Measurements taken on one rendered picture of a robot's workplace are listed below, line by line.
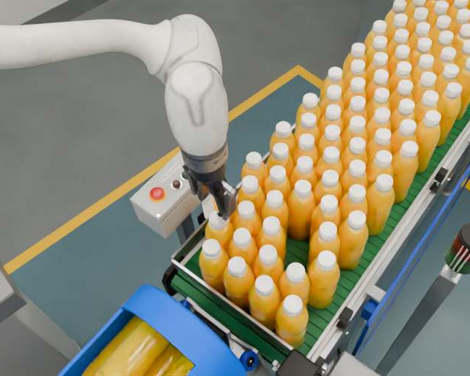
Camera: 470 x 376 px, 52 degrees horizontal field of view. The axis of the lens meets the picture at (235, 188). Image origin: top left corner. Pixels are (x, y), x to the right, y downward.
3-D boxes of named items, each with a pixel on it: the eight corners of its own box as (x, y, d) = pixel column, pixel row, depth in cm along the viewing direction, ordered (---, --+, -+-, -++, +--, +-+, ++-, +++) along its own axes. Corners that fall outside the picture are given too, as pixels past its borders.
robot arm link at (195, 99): (234, 155, 87) (226, 103, 94) (227, 92, 74) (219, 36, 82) (174, 163, 87) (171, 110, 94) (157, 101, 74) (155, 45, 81)
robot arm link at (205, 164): (204, 165, 86) (208, 184, 91) (236, 133, 90) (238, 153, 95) (167, 142, 90) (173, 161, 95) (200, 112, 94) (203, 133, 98)
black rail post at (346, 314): (335, 326, 118) (339, 315, 112) (342, 316, 120) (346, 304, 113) (343, 332, 117) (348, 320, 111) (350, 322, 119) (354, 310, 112)
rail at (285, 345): (172, 265, 125) (170, 260, 122) (174, 263, 125) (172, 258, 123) (303, 363, 109) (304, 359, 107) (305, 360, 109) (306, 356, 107)
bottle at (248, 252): (261, 263, 128) (259, 228, 113) (257, 288, 125) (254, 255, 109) (235, 259, 130) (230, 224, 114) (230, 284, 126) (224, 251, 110)
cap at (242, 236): (251, 233, 113) (251, 230, 111) (249, 248, 111) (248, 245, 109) (235, 231, 113) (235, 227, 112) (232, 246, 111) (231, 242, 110)
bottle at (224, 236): (228, 241, 133) (222, 204, 118) (242, 261, 129) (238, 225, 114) (206, 254, 131) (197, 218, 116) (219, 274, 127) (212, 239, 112)
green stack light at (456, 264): (439, 262, 98) (445, 251, 94) (452, 240, 101) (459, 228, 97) (469, 280, 96) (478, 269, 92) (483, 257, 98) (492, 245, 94)
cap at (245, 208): (234, 212, 116) (234, 208, 115) (245, 202, 118) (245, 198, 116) (246, 221, 115) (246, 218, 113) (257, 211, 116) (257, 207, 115)
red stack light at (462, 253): (445, 251, 94) (452, 242, 91) (459, 228, 97) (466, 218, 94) (478, 269, 92) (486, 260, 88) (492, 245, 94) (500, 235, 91)
